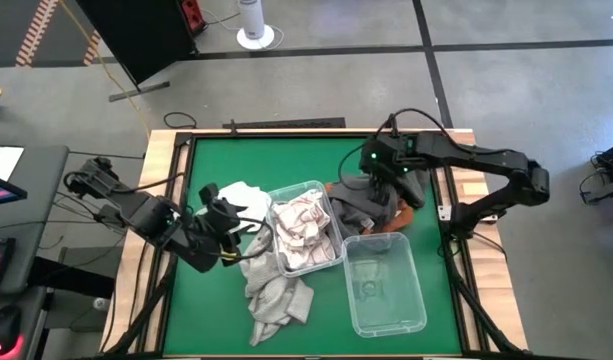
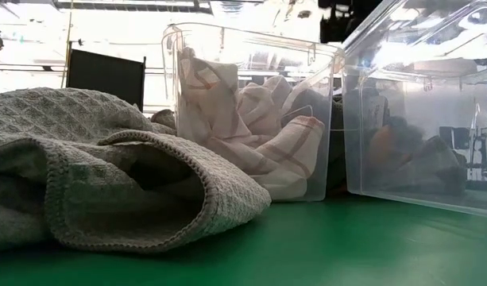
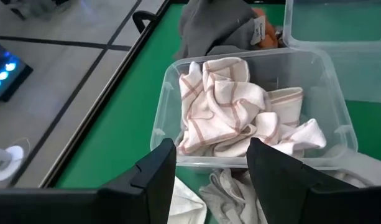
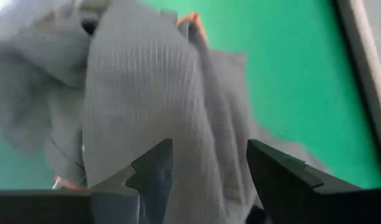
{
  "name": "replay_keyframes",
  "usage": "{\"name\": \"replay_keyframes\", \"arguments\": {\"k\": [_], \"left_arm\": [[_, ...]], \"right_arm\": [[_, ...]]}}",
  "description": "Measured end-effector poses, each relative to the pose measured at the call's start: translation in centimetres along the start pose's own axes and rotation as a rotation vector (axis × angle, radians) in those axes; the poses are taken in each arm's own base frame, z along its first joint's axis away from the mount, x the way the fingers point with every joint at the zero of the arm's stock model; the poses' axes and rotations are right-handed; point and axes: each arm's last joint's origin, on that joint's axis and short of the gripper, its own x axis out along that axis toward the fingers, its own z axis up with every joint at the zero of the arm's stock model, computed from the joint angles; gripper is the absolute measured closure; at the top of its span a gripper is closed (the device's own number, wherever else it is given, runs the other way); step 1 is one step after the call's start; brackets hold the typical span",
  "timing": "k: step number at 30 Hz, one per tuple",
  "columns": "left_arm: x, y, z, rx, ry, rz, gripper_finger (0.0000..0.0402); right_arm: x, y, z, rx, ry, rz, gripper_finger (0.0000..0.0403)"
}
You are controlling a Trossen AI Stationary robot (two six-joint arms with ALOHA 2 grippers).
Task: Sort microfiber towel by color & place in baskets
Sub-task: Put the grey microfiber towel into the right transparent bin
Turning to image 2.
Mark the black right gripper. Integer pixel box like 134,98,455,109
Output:
317,0,384,44

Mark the clear plastic bin with label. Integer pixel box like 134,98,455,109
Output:
341,0,487,219

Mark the yellow cable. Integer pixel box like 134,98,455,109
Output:
60,0,75,89

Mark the black monitor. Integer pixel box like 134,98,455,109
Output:
439,126,470,150

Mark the large grey waffle towel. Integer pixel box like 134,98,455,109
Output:
0,87,272,254

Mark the black standing panel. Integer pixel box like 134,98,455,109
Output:
65,41,147,113

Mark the white towel with red stripes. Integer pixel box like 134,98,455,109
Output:
176,46,327,202

